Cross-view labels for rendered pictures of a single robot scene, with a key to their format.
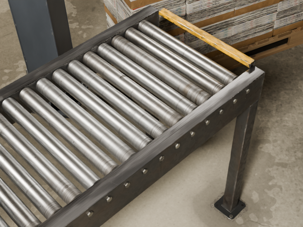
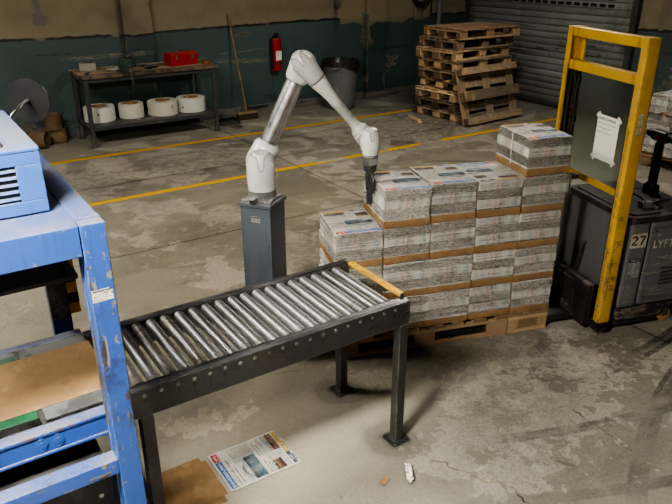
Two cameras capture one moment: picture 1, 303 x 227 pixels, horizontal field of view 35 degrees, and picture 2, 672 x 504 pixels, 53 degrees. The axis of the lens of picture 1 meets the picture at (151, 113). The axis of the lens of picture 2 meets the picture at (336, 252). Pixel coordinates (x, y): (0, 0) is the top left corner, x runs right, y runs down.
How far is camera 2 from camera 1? 1.71 m
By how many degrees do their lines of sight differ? 24
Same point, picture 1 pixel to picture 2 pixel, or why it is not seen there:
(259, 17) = (452, 298)
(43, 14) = (267, 266)
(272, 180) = (439, 426)
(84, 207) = (266, 347)
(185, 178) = (362, 415)
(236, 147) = (395, 368)
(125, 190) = (295, 348)
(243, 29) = (436, 306)
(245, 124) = (398, 343)
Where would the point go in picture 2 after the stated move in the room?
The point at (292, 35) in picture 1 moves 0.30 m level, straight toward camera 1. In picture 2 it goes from (489, 323) to (473, 345)
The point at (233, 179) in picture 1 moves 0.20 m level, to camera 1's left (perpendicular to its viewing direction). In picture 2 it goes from (395, 403) to (355, 399)
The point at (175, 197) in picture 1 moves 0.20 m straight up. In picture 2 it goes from (350, 427) to (350, 395)
